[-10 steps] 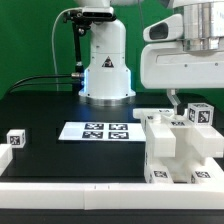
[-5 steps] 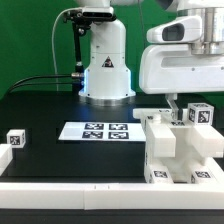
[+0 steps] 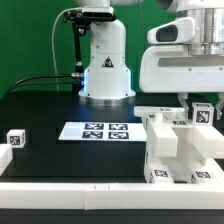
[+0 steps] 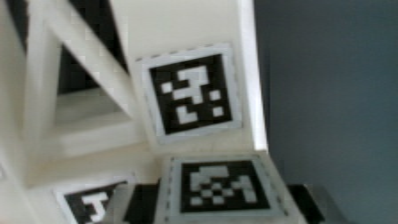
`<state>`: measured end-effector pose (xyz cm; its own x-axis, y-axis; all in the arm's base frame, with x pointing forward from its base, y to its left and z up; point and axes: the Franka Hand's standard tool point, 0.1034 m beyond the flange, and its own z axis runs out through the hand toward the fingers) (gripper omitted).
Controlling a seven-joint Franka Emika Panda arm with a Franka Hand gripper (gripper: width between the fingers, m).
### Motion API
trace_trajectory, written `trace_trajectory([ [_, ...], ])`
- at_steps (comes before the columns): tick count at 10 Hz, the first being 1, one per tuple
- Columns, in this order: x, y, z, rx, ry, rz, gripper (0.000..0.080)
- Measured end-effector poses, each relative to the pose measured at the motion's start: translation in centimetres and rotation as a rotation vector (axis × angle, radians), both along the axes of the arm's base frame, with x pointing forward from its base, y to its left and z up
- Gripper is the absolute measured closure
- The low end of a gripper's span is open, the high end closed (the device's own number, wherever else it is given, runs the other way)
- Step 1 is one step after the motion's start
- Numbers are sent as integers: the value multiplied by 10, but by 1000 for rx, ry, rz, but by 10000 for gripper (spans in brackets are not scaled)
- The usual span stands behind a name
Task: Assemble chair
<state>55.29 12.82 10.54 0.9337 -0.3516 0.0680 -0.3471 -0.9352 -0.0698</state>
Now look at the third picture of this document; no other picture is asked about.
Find white chair seat with pegs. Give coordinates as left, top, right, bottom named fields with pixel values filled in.
left=144, top=149, right=209, bottom=184

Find white right border rail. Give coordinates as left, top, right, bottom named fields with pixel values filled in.
left=207, top=158, right=224, bottom=185

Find white marker sheet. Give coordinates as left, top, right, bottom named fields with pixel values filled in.
left=59, top=122, right=146, bottom=142

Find white border rail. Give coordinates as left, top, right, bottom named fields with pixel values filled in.
left=207, top=158, right=224, bottom=185
left=0, top=183, right=224, bottom=210
left=0, top=144, right=13, bottom=176

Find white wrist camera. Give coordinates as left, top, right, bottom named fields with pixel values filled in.
left=147, top=17, right=195, bottom=44

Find black cables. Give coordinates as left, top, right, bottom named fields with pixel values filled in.
left=5, top=73, right=84, bottom=95

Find white chair back frame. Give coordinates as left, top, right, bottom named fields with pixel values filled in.
left=134, top=106, right=224, bottom=159

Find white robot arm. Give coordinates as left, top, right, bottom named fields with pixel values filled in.
left=75, top=0, right=224, bottom=111

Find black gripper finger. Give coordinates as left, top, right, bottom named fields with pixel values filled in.
left=215, top=93, right=224, bottom=120
left=178, top=93, right=189, bottom=116

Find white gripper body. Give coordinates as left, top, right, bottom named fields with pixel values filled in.
left=139, top=45, right=224, bottom=93

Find black camera on stand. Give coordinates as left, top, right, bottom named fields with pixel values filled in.
left=63, top=7, right=116, bottom=77

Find white thin cable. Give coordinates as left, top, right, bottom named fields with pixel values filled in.
left=50, top=7, right=78, bottom=92

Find white tagged cube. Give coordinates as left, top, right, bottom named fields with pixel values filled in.
left=192, top=102, right=214, bottom=126
left=7, top=129, right=26, bottom=148

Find white left border rail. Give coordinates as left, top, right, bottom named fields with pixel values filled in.
left=0, top=144, right=13, bottom=176

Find white front border rail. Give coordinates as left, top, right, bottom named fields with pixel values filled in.
left=0, top=183, right=224, bottom=210

